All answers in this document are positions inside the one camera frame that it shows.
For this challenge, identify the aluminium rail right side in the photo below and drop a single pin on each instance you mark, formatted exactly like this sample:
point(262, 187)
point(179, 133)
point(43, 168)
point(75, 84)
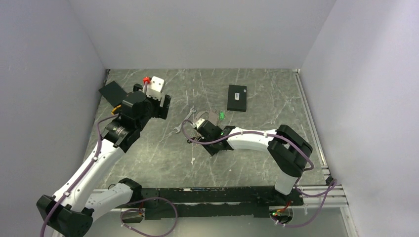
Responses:
point(331, 201)

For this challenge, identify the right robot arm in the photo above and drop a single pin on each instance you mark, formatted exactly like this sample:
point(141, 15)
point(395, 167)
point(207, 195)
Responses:
point(287, 148)

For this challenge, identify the yellow handled screwdriver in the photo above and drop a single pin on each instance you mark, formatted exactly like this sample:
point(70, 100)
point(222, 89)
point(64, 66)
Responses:
point(116, 110)

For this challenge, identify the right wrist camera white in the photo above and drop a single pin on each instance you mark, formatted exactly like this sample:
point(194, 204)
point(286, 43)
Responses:
point(199, 123)

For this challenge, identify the steel key holder plate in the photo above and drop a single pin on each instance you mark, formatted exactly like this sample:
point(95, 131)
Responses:
point(214, 116)

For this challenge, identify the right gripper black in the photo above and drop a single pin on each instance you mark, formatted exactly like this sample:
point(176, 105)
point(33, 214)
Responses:
point(212, 151)

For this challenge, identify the black box on table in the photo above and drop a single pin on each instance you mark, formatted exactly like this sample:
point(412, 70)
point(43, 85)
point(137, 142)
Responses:
point(237, 98)

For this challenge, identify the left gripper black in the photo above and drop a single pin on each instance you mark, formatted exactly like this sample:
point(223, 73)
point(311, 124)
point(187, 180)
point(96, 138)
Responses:
point(160, 111)

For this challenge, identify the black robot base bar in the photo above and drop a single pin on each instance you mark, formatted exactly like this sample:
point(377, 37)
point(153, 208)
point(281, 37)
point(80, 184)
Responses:
point(255, 201)

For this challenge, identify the black key tag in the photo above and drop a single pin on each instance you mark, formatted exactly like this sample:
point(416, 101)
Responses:
point(191, 141)

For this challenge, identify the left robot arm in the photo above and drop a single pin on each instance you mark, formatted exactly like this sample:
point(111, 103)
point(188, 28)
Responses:
point(73, 208)

